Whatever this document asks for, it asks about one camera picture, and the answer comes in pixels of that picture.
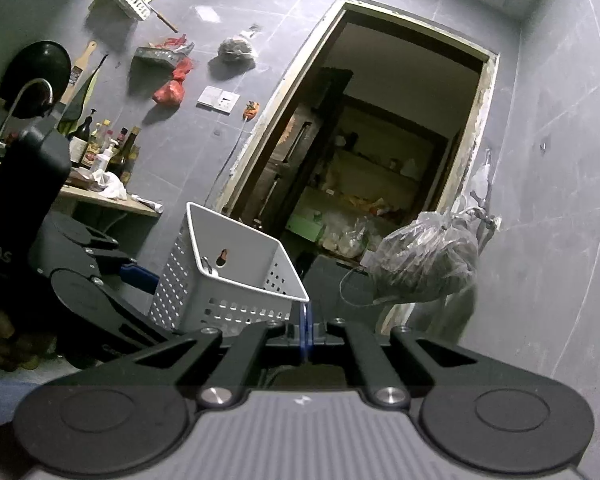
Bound white perforated utensil basket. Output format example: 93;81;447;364
148;202;310;337

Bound wooden counter shelf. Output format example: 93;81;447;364
0;160;158;218

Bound dark sauce bottle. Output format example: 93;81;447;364
69;108;96;166

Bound hanging plastic bag dark contents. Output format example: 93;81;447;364
368;211;479;302

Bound green hanging cloth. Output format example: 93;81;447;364
56;54;108;136

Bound green box on shelf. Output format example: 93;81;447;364
286;214;325;243

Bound red plastic bag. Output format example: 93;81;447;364
152;58;194;107

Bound sink faucet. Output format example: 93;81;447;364
0;78;54;140

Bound black wok pan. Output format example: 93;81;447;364
0;41;72;119

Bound wooden cutting board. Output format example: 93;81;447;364
59;40;97;105

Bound small hanging mesh bag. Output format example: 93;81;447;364
218;24;262;63

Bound white wall switch plate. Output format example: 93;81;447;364
197;86;240;115

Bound wall tap fixture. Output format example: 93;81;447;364
459;148;502;233

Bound orange wall hook ornament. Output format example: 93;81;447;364
242;101;260;122

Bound grey wall rack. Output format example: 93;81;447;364
134;35;195;68

